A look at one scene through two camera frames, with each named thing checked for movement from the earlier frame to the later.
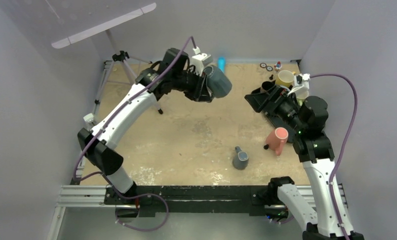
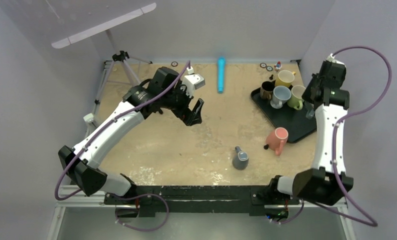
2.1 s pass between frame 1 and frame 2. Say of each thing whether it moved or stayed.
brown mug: stayed
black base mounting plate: stayed
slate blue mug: stayed
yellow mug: stayed
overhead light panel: stayed
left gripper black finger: moved
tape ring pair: stayed
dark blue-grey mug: moved
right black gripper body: moved
